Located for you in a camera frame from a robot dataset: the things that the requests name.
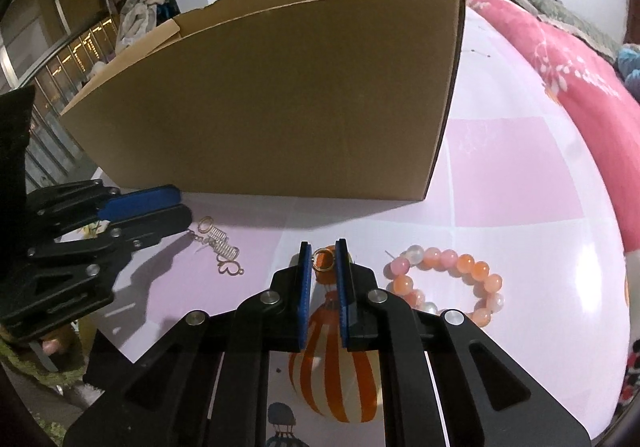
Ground gold ring hoop earring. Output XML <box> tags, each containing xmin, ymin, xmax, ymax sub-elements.
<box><xmin>311</xmin><ymin>245</ymin><xmax>336</xmax><ymax>273</ymax></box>

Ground metal railing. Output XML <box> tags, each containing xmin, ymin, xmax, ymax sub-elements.
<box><xmin>21</xmin><ymin>16</ymin><xmax>117</xmax><ymax>190</ymax></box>

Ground green shaggy rug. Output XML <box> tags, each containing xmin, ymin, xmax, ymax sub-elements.
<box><xmin>1</xmin><ymin>325</ymin><xmax>99</xmax><ymax>437</ymax></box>

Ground brown cardboard box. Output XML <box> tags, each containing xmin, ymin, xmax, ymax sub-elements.
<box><xmin>61</xmin><ymin>0</ymin><xmax>465</xmax><ymax>201</ymax></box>

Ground pink floral blanket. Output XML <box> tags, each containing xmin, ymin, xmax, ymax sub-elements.
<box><xmin>466</xmin><ymin>0</ymin><xmax>639</xmax><ymax>252</ymax></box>

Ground blue patterned quilt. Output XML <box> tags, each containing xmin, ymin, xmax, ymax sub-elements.
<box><xmin>616</xmin><ymin>44</ymin><xmax>640</xmax><ymax>102</ymax></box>

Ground orange pink bead bracelet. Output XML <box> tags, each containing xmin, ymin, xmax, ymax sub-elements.
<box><xmin>382</xmin><ymin>243</ymin><xmax>507</xmax><ymax>328</ymax></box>

